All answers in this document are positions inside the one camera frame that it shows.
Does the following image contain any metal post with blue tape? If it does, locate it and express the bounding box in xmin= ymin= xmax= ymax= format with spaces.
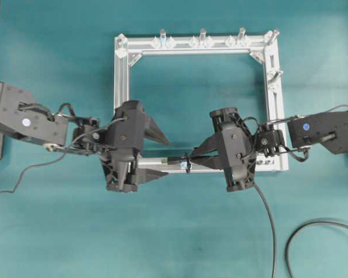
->
xmin=160 ymin=28 xmax=166 ymax=48

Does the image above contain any thin grey left cable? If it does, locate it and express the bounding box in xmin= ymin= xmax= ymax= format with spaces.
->
xmin=0 ymin=115 xmax=128 ymax=196

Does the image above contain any short corner metal post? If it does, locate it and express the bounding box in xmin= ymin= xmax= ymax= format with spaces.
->
xmin=267 ymin=29 xmax=280 ymax=45

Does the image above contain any black USB cable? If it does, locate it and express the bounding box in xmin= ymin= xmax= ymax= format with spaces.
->
xmin=161 ymin=156 xmax=348 ymax=278

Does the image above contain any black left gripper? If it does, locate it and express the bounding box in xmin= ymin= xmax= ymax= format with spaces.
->
xmin=100 ymin=100 xmax=170 ymax=192

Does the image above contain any black zip tie loop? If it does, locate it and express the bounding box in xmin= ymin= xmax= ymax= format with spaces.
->
xmin=180 ymin=153 xmax=192 ymax=174

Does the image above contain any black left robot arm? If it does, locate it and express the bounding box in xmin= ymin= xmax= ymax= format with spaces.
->
xmin=0 ymin=82 xmax=169 ymax=192

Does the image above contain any aluminium extrusion frame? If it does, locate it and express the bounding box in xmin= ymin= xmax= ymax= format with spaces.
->
xmin=114 ymin=28 xmax=285 ymax=173

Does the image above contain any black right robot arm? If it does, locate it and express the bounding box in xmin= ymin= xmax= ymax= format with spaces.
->
xmin=186 ymin=107 xmax=348 ymax=192

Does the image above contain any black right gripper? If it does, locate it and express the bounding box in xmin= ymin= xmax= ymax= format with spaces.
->
xmin=190 ymin=108 xmax=256 ymax=192

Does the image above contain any plain metal post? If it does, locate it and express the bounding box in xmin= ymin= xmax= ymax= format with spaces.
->
xmin=199 ymin=28 xmax=206 ymax=47

